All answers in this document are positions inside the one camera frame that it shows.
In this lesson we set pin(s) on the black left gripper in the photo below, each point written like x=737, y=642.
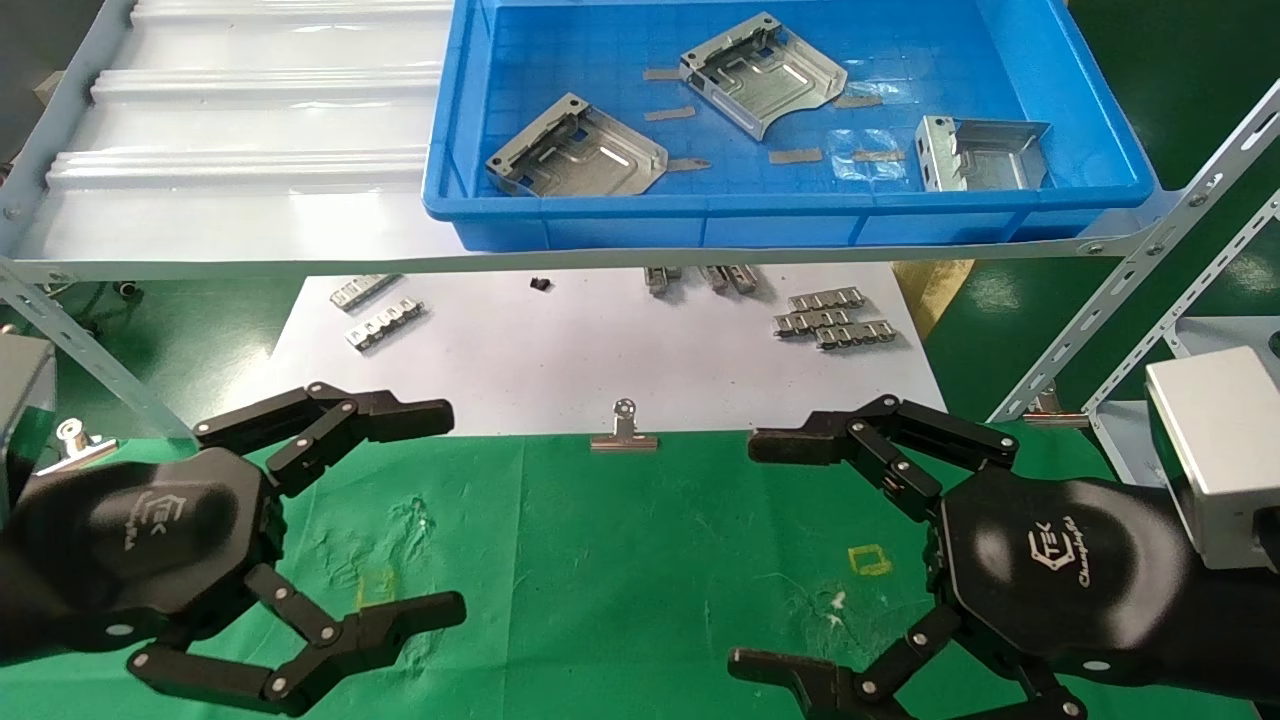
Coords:
x=130, y=540

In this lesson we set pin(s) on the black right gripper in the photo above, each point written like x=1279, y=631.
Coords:
x=1060, y=570

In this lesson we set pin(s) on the curved sheet metal bracket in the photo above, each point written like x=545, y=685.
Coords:
x=600, y=160
x=770, y=90

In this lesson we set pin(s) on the green cloth mat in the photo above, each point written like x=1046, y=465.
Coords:
x=650, y=600

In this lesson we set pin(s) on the metal clip strip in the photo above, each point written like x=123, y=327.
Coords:
x=385, y=325
x=812, y=321
x=743, y=279
x=365, y=291
x=826, y=299
x=715, y=278
x=658, y=279
x=856, y=334

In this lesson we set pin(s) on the silver binder clip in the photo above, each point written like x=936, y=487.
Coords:
x=625, y=440
x=1050, y=415
x=75, y=440

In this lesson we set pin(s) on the white paper sheet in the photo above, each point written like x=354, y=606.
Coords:
x=600, y=350

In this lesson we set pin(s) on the grey side shelf unit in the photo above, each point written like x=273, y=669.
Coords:
x=1125, y=440

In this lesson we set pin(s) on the blue plastic bin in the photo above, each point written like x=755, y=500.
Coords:
x=600, y=225

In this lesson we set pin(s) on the clear plastic film patch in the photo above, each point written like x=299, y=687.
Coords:
x=885, y=90
x=870, y=170

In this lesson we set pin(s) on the brown tape strip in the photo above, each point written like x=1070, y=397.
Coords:
x=878, y=155
x=795, y=156
x=669, y=114
x=660, y=74
x=690, y=164
x=858, y=101

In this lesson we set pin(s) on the white ribbed shelf panel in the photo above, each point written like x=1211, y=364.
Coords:
x=250, y=120

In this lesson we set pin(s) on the grey slotted angle rack frame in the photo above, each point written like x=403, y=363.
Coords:
x=300, y=268

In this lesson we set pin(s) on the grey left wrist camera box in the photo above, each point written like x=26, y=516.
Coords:
x=22, y=400

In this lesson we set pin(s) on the boxy sheet metal bracket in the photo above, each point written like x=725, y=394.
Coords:
x=985, y=165

